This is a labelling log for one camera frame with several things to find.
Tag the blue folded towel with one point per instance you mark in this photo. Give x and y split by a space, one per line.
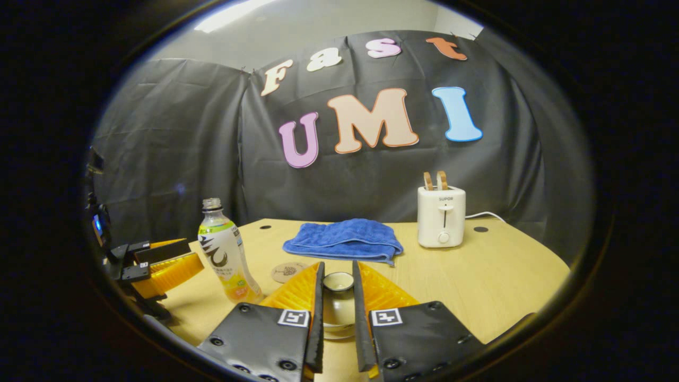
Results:
345 236

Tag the white toaster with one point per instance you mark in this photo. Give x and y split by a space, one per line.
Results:
440 223

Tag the beige teacup lid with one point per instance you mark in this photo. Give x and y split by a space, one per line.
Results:
338 307

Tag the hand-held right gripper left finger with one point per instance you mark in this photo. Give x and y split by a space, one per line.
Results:
316 329

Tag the clear water bottle white label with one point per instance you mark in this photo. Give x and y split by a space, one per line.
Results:
225 254

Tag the brown toast slice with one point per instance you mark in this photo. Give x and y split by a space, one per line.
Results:
428 181
442 180

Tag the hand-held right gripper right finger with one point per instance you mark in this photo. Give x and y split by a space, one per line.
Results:
360 329

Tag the white teacup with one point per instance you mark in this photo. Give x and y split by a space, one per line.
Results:
339 329

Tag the black backdrop cloth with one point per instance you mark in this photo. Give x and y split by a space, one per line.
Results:
185 148

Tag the round cork coaster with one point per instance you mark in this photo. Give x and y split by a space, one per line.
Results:
284 273

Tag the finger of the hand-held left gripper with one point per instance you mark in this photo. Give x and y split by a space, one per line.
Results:
170 273
159 250

